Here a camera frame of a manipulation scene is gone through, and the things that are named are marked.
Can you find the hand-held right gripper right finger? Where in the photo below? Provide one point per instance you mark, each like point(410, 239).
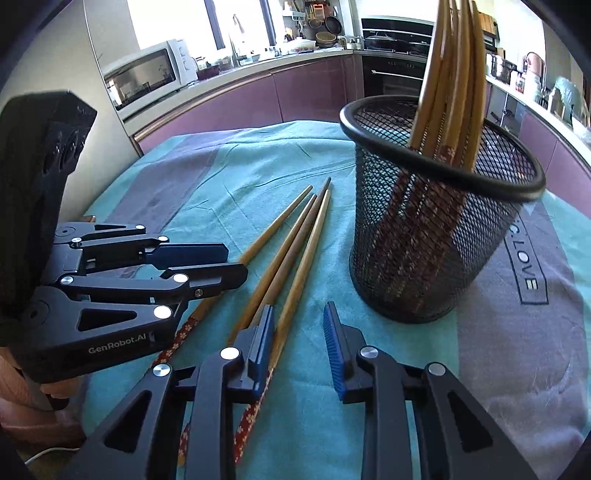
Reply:
point(333, 350)

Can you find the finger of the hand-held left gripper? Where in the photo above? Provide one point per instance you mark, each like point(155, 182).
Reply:
point(194, 254)
point(217, 279)

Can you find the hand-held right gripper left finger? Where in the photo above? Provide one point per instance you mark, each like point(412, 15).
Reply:
point(264, 350)

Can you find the black mesh cup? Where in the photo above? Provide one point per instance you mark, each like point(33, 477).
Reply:
point(415, 277)

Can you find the person's left forearm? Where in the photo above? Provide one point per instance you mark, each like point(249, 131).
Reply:
point(18, 387)

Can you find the person's left hand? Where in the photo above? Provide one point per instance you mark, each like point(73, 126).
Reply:
point(62, 392)

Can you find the teal and grey tablecloth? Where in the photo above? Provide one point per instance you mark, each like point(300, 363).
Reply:
point(207, 194)

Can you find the grey refrigerator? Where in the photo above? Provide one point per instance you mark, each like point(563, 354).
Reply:
point(55, 55)

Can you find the white microwave oven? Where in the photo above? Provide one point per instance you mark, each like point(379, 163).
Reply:
point(143, 74)

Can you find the purple base cabinets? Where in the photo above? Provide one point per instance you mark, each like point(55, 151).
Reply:
point(563, 157)
point(277, 97)

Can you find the dark red bowl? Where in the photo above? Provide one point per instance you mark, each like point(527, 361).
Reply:
point(208, 71)

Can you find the kitchen faucet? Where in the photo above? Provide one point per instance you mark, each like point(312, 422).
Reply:
point(236, 41)

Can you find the kitchen window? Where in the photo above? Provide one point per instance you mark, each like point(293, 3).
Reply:
point(184, 18)

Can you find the white casserole pot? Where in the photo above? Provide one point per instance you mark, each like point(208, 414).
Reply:
point(302, 45)

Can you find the built-in black oven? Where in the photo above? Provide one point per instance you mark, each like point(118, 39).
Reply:
point(392, 76)

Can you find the hanging black frying pan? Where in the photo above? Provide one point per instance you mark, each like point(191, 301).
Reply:
point(333, 24)

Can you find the black lidded cooking pot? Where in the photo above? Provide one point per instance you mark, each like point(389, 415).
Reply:
point(381, 41)
point(413, 46)

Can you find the black range hood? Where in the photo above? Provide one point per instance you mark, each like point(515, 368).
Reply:
point(397, 26)

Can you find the stainless steel pot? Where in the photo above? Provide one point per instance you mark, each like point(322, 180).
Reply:
point(502, 68)

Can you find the green countertop appliance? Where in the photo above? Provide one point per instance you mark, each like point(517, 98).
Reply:
point(568, 97)

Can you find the pink electric kettle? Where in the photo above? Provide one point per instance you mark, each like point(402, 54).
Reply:
point(534, 63)

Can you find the wooden cutting board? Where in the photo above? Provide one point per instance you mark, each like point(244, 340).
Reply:
point(487, 23)

